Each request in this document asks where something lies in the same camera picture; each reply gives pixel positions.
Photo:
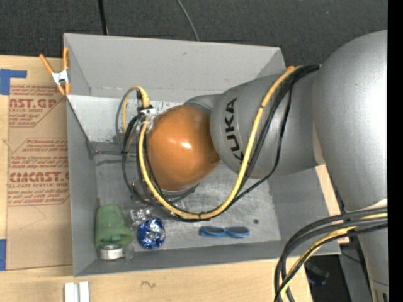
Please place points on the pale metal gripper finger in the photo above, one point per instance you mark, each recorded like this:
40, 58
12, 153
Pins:
135, 215
146, 214

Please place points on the shiny blue foil ball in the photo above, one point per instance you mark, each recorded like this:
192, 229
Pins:
143, 236

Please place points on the green cup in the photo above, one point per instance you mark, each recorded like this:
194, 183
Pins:
111, 225

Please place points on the blue sunglasses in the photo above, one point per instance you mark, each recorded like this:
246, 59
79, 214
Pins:
220, 231

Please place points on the brown cardboard board, red print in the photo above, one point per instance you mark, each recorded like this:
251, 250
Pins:
37, 225

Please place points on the grey metal bin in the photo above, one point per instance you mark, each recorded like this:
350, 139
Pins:
176, 64

